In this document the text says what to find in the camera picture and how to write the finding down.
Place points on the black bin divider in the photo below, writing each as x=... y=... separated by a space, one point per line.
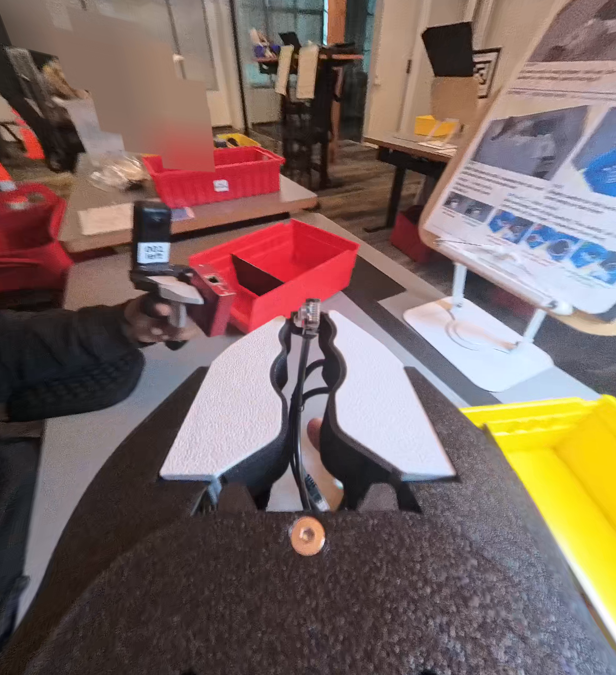
x=255 y=277

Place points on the red ribbed tote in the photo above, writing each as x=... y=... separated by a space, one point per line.
x=244 y=176

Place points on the black board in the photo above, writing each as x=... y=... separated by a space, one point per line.
x=448 y=50

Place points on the orange traffic cone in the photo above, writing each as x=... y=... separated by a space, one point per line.
x=31 y=137
x=1 y=176

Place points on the person's left forearm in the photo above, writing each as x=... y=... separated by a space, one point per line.
x=49 y=348

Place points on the wooden table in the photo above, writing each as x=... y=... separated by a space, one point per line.
x=413 y=145

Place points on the small yellow parts bin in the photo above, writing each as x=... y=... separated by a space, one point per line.
x=434 y=126

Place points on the person's left hand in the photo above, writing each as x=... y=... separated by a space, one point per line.
x=139 y=321

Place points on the person's right hand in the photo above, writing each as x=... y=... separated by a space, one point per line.
x=314 y=432

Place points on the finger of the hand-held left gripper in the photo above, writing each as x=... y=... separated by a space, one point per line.
x=181 y=292

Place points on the red bag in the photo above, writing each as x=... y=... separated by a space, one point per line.
x=18 y=248
x=411 y=237

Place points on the yellow plastic bin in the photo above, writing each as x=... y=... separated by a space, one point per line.
x=577 y=474

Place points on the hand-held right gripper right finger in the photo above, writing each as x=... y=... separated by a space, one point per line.
x=382 y=411

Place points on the red ethernet adapter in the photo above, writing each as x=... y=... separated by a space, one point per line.
x=215 y=300

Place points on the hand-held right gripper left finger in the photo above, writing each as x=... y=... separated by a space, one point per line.
x=229 y=411

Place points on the red plastic bin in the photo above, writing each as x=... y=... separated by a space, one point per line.
x=308 y=263

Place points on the black chair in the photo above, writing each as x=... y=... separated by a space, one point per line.
x=313 y=105

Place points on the plywood workbench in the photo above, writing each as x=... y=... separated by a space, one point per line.
x=260 y=203

